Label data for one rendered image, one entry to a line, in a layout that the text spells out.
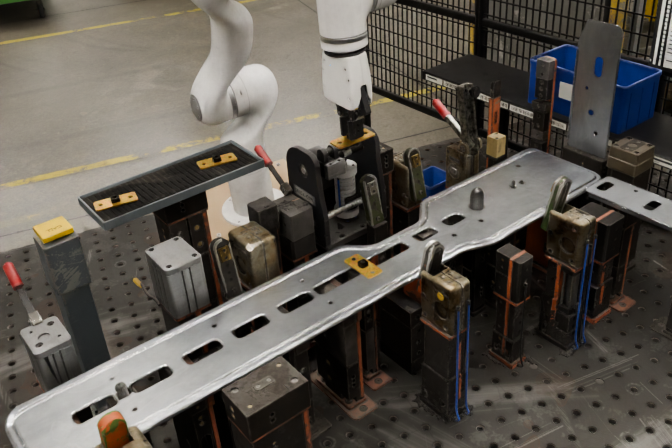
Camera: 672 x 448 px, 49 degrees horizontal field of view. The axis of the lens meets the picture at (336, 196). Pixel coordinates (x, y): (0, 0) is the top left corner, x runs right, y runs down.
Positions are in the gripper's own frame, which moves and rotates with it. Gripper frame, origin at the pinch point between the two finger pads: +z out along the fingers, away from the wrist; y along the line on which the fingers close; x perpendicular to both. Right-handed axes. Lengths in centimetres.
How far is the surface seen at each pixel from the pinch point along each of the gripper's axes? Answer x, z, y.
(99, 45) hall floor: 81, 125, -502
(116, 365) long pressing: -53, 29, -1
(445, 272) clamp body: 5.8, 26.2, 19.3
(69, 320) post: -56, 33, -24
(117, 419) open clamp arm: -59, 19, 23
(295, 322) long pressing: -22.1, 29.8, 9.2
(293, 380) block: -31.2, 27.4, 24.0
